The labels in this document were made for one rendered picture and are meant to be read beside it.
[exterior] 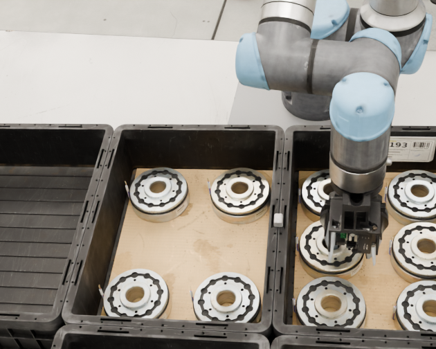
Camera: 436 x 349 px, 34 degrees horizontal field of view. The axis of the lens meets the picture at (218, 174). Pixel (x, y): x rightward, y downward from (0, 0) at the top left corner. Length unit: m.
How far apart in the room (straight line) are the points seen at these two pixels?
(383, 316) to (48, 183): 0.65
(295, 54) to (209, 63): 0.78
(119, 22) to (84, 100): 1.48
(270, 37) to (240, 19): 2.07
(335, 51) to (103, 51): 0.96
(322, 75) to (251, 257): 0.36
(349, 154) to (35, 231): 0.61
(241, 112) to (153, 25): 1.63
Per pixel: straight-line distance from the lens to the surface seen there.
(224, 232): 1.20
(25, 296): 1.21
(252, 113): 1.49
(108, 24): 3.14
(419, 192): 1.24
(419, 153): 1.25
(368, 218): 1.01
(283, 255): 1.04
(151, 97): 1.65
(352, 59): 0.95
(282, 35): 0.97
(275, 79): 0.96
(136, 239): 1.21
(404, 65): 1.35
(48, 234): 1.27
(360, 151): 0.89
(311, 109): 1.45
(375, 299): 1.12
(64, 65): 1.81
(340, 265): 1.11
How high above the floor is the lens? 1.78
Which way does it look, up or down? 48 degrees down
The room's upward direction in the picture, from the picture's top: 8 degrees counter-clockwise
